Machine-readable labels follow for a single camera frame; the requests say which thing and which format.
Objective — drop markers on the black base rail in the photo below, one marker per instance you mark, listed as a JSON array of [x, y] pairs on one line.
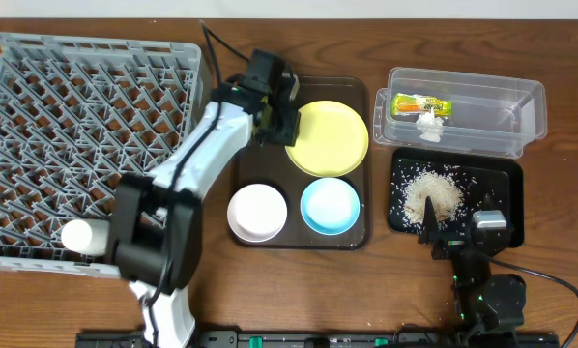
[[231, 339]]

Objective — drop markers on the light blue round bowl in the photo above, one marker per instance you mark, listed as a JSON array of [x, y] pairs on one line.
[[330, 206]]

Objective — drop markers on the rice pile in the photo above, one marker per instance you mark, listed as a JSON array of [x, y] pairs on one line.
[[448, 191]]

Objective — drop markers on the yellow snack wrapper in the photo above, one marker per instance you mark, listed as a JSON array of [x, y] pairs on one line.
[[405, 104]]

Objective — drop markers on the clear plastic bin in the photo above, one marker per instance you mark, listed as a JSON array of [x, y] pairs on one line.
[[491, 115]]

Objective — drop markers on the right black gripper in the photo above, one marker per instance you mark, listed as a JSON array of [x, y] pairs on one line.
[[449, 243]]

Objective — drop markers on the white tissue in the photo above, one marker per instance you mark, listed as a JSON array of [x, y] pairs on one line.
[[431, 126]]

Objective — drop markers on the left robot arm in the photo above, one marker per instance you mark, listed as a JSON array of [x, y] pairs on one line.
[[155, 230]]

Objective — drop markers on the white paper cup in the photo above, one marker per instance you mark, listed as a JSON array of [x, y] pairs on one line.
[[86, 236]]

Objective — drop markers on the white round bowl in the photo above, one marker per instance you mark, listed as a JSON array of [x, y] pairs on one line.
[[256, 213]]

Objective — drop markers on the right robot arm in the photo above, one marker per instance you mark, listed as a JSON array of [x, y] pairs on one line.
[[490, 305]]

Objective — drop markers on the black rectangular tray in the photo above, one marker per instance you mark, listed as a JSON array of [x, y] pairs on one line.
[[474, 176]]

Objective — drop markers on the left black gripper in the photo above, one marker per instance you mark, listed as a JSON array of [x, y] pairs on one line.
[[279, 128]]

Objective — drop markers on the yellow round plate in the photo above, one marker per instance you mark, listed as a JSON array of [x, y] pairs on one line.
[[332, 140]]

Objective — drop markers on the grey plastic dish rack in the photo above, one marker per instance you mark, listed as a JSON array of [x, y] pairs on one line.
[[76, 114]]

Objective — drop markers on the dark brown serving tray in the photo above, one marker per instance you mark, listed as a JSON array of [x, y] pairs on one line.
[[270, 165]]

